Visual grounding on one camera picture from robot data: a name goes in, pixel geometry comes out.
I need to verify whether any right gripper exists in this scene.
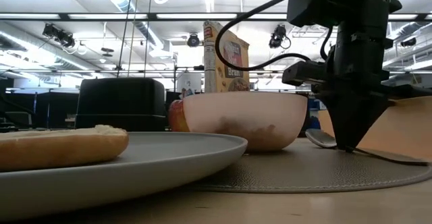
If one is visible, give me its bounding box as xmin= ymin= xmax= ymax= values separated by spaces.
xmin=312 ymin=24 xmax=394 ymax=151

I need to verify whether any metal spoon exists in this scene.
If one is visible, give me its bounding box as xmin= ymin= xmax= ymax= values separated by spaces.
xmin=305 ymin=128 xmax=430 ymax=167

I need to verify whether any translucent pink bowl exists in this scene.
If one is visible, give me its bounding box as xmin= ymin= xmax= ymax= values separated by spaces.
xmin=182 ymin=90 xmax=308 ymax=152

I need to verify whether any raisin bran cereal box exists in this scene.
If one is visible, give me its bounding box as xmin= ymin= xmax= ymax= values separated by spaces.
xmin=202 ymin=20 xmax=250 ymax=94

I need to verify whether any red apple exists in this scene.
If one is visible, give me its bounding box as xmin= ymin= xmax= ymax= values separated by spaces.
xmin=167 ymin=99 xmax=190 ymax=133

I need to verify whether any grey round plate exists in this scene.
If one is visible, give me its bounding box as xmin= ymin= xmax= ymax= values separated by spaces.
xmin=0 ymin=131 xmax=249 ymax=222

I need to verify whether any toasted bagel half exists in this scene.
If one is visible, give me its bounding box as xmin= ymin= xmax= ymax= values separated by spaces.
xmin=0 ymin=124 xmax=130 ymax=173

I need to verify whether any light blue plastic cup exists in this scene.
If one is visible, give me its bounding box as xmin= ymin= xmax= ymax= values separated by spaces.
xmin=306 ymin=97 xmax=321 ymax=130

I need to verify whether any round taupe placemat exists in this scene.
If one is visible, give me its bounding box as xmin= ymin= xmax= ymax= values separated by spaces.
xmin=190 ymin=137 xmax=432 ymax=194

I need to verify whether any white cylindrical container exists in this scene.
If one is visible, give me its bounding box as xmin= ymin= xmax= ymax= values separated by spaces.
xmin=177 ymin=72 xmax=203 ymax=99

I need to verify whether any black two-slot toaster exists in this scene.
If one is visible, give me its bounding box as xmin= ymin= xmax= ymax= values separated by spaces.
xmin=74 ymin=77 xmax=167 ymax=132

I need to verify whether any dark office partition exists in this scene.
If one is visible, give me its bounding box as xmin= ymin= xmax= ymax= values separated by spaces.
xmin=0 ymin=77 xmax=80 ymax=132

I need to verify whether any black ceiling spotlight cluster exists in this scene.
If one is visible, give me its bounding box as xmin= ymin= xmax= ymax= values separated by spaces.
xmin=42 ymin=23 xmax=76 ymax=49

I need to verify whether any black aluminium table frame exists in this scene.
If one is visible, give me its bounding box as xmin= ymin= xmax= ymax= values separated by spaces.
xmin=384 ymin=84 xmax=432 ymax=100

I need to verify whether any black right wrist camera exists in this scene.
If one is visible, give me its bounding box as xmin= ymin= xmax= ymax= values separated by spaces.
xmin=281 ymin=60 xmax=335 ymax=86

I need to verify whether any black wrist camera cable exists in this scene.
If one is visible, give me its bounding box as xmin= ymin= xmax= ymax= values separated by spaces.
xmin=215 ymin=0 xmax=313 ymax=72

